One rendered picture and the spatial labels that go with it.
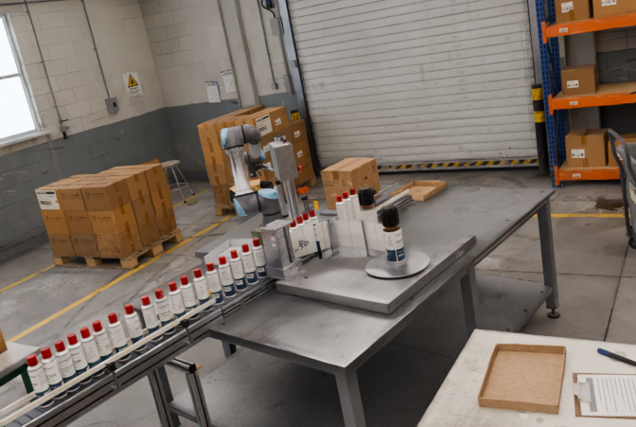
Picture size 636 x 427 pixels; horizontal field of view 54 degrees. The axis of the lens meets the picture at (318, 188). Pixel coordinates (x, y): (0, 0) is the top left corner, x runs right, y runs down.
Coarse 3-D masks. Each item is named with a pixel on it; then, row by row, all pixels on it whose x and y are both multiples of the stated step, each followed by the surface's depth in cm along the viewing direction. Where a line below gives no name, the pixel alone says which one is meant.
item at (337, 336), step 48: (384, 192) 437; (480, 192) 397; (528, 192) 380; (480, 240) 321; (192, 288) 331; (432, 288) 278; (240, 336) 268; (288, 336) 260; (336, 336) 252; (384, 336) 247
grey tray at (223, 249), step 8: (232, 240) 383; (240, 240) 380; (248, 240) 378; (216, 248) 371; (224, 248) 379; (232, 248) 380; (240, 248) 377; (208, 256) 364; (216, 256) 371; (240, 256) 359; (216, 264) 359
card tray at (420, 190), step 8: (408, 184) 433; (416, 184) 438; (424, 184) 433; (432, 184) 429; (440, 184) 425; (392, 192) 419; (400, 192) 426; (416, 192) 421; (424, 192) 418; (432, 192) 408; (416, 200) 405; (424, 200) 401
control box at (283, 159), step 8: (272, 144) 332; (280, 144) 327; (288, 144) 324; (272, 152) 333; (280, 152) 324; (288, 152) 325; (272, 160) 340; (280, 160) 325; (288, 160) 326; (280, 168) 326; (288, 168) 327; (296, 168) 329; (280, 176) 327; (288, 176) 328; (296, 176) 329
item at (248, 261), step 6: (246, 246) 303; (246, 252) 303; (246, 258) 303; (252, 258) 305; (246, 264) 304; (252, 264) 305; (246, 270) 305; (252, 270) 305; (246, 276) 308; (252, 276) 306; (252, 282) 306
